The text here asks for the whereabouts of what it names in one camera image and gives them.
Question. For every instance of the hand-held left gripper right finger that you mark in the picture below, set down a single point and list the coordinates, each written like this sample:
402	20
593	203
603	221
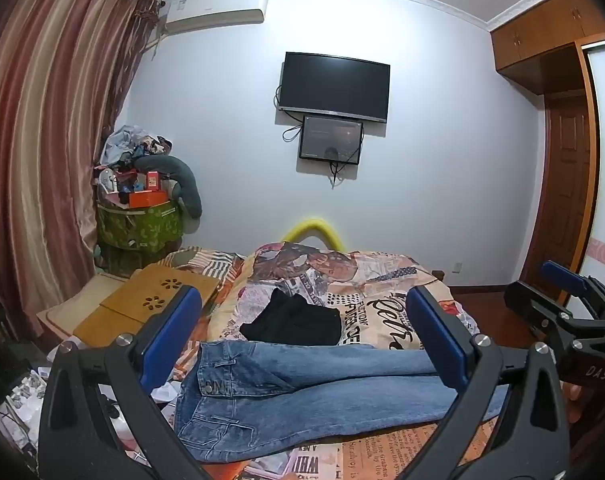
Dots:
437	340

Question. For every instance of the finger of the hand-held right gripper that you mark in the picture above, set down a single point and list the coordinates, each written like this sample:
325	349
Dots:
532	305
562	275

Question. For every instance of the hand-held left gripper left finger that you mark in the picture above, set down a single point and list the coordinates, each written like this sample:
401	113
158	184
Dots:
170	332

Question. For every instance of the blue denim pants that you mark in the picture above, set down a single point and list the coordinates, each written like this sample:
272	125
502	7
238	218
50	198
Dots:
302	390

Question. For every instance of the wooden lap desk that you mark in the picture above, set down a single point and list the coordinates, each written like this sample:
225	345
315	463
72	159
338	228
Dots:
147	295

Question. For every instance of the brown wooden door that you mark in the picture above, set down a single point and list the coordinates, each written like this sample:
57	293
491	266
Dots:
565	185

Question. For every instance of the beige board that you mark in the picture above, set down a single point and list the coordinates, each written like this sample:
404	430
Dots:
67	310

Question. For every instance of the green patterned storage box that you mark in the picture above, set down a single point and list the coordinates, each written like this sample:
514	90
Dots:
142	227

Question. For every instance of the black garment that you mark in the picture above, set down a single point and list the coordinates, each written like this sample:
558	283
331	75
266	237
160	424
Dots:
295	320

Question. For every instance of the printed newspaper-pattern blanket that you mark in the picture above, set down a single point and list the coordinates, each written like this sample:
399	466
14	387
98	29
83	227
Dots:
332	270

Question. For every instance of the orange box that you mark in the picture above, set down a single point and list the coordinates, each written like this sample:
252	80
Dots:
150	199

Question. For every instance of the grey curved pillow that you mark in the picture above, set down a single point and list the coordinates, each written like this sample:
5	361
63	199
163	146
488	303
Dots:
182	180

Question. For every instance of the floor clutter of papers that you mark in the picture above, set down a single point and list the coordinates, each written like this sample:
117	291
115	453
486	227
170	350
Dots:
22	400

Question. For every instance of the yellow foam tube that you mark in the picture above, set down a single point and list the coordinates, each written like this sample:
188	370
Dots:
310	225

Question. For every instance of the pile of clothes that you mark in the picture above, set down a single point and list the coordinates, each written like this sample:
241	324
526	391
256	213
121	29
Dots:
132	142

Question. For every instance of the small black monitor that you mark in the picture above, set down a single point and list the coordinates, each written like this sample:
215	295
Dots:
331	140

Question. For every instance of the striped pink curtain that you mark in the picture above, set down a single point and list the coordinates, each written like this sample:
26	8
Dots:
42	135

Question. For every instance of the wooden overhead cabinet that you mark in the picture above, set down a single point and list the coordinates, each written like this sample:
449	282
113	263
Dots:
537	40

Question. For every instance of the white air conditioner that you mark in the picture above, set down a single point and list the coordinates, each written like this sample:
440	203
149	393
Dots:
215	10

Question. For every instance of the black wall television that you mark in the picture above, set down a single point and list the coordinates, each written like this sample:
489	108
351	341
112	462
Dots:
335	85

